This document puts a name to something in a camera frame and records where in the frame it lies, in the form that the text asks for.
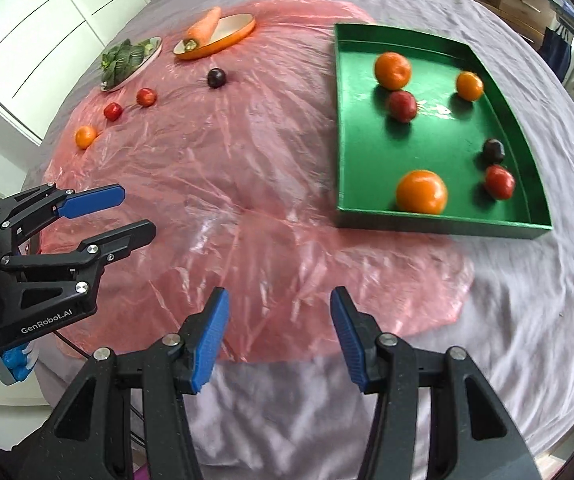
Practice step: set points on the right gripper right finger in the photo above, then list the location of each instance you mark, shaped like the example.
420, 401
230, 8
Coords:
472, 436

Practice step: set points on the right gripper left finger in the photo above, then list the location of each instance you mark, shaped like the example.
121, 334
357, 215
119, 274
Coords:
87, 436

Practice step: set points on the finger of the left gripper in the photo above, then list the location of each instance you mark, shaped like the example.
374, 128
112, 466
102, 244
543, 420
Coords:
83, 263
28, 212

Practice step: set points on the small orange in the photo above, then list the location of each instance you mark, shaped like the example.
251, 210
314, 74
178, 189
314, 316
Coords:
469, 86
85, 136

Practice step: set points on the red tomato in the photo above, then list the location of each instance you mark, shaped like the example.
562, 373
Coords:
499, 182
146, 97
113, 111
402, 106

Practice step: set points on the dark plum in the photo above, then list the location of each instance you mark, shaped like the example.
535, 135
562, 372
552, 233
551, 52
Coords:
216, 78
493, 151

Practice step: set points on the smooth orange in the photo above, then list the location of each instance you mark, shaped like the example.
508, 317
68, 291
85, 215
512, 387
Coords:
421, 192

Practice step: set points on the rough orange mandarin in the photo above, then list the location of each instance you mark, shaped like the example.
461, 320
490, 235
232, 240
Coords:
392, 71

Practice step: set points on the blue gloved left hand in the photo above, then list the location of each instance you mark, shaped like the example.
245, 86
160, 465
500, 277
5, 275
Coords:
2, 362

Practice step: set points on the green leafy vegetable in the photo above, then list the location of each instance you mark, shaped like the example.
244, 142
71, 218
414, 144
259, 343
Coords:
119, 62

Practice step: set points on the white plate under greens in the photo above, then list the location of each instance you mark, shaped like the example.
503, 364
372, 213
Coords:
152, 45

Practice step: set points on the pink plastic sheet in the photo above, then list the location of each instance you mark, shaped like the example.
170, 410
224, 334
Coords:
239, 181

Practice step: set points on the white wardrobe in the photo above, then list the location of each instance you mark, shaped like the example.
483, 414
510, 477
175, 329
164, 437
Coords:
46, 45

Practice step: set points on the orange carrot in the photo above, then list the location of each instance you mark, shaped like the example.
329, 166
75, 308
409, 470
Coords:
200, 33

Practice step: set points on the orange oval dish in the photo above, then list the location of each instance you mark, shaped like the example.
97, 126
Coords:
229, 31

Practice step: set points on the green rectangular tray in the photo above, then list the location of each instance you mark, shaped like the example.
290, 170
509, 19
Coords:
446, 137

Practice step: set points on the dark blue hanging bag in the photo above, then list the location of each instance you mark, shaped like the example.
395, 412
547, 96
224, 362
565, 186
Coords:
556, 50

